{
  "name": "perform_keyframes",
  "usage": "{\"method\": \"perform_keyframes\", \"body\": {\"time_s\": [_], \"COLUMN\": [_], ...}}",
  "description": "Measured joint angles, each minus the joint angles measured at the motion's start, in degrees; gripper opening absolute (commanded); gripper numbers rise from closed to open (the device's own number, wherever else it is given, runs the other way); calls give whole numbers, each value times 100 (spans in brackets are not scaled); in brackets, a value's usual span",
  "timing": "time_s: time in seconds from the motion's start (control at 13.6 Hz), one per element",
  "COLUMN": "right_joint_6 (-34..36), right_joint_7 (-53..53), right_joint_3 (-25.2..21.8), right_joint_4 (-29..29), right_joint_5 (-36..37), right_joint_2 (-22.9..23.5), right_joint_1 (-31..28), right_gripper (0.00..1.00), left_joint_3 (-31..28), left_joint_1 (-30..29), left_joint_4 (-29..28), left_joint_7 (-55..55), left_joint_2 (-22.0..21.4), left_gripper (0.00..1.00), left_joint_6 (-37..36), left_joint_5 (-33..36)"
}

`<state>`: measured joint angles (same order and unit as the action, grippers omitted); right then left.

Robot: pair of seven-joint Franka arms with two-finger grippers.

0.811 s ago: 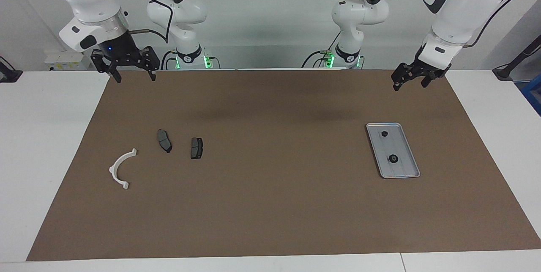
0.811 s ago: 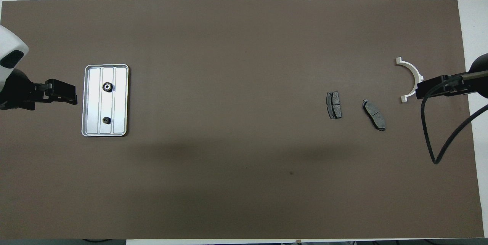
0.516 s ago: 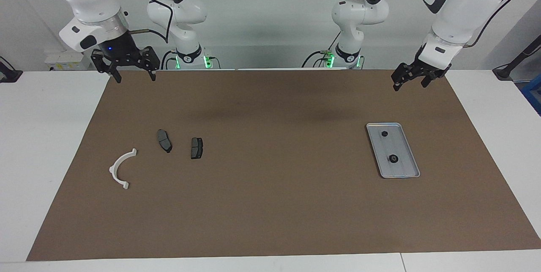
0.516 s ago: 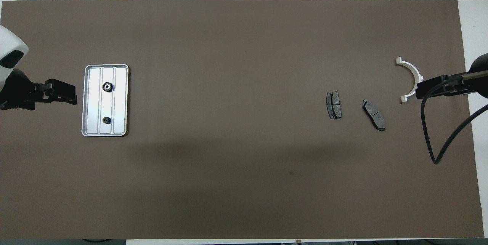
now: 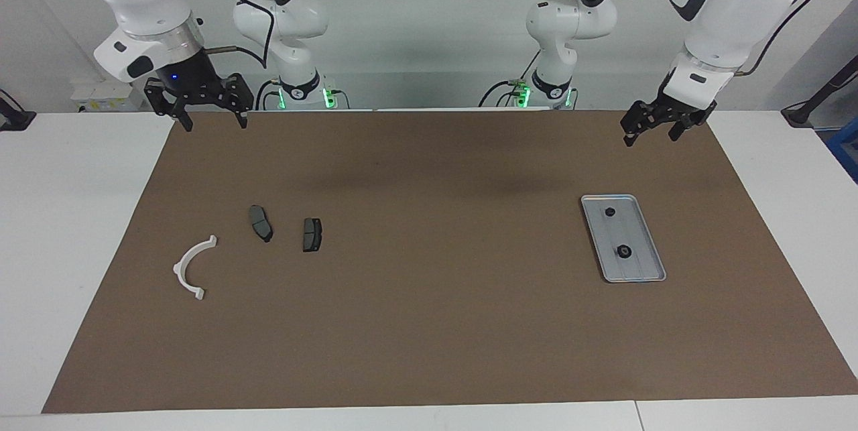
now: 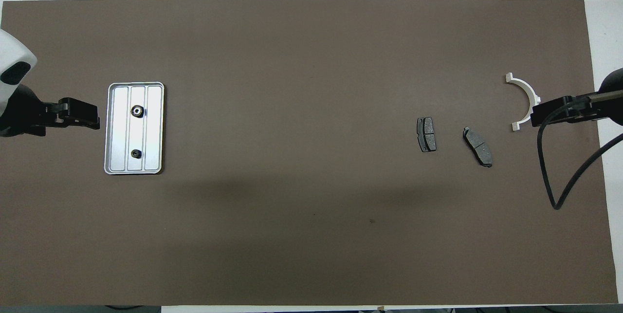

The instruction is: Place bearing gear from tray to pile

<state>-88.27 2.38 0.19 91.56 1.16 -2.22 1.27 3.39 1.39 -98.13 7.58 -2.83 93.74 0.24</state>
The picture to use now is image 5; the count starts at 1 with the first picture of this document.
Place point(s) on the brown table mat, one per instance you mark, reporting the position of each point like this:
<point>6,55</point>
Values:
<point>429,324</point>

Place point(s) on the blue bin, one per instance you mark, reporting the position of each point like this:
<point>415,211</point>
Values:
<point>846,149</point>

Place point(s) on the silver metal tray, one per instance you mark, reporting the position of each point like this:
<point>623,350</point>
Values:
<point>640,271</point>

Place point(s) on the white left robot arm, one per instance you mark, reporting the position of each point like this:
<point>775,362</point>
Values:
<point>724,9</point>

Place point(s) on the large black bearing gear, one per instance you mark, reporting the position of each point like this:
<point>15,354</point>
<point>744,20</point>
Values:
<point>624,251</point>

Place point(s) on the white box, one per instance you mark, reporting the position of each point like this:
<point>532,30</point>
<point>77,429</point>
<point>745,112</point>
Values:
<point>100,92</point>

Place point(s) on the rectangular dark grey brake pad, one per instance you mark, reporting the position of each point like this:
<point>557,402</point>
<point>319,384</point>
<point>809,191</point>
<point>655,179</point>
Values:
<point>312,235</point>

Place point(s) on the black stand foot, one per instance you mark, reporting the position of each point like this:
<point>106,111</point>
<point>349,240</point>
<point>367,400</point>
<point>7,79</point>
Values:
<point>17,119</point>

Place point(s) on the black angled stand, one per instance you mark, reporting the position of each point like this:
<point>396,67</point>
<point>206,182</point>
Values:
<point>798,114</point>

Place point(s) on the curved dark grey brake pad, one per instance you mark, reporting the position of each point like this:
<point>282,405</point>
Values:
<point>259,222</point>

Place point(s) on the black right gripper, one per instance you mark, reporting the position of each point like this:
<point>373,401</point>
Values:
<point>194,79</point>

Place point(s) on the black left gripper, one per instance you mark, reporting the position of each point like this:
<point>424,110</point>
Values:
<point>673,110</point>

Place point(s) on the white curved plastic bracket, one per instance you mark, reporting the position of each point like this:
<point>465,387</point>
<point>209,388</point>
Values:
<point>178,269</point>

